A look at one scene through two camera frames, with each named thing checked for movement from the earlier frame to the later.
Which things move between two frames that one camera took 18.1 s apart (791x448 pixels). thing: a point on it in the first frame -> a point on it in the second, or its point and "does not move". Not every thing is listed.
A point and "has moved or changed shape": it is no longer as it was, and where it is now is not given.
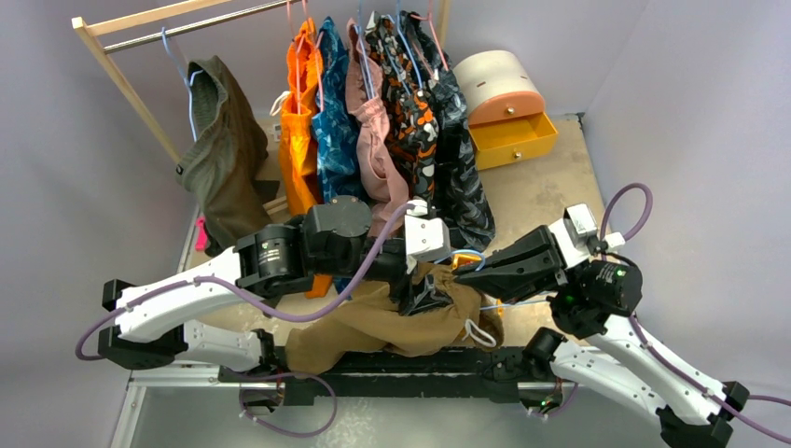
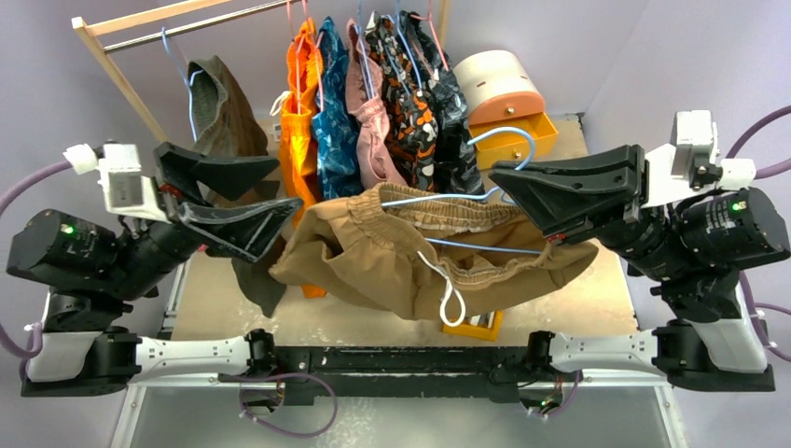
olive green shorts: [227, 154] does not move
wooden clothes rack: [85, 26] does not move
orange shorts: [298, 143] does not move
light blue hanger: [187, 84] does not move
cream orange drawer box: [505, 104] does not move
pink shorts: [387, 189] does not move
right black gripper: [549, 260] -> [636, 194]
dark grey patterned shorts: [459, 187] does not move
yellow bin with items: [459, 260] -> [484, 326]
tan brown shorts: [370, 326] has moved or changed shape
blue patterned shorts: [340, 157] does not move
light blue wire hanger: [478, 270] -> [475, 199]
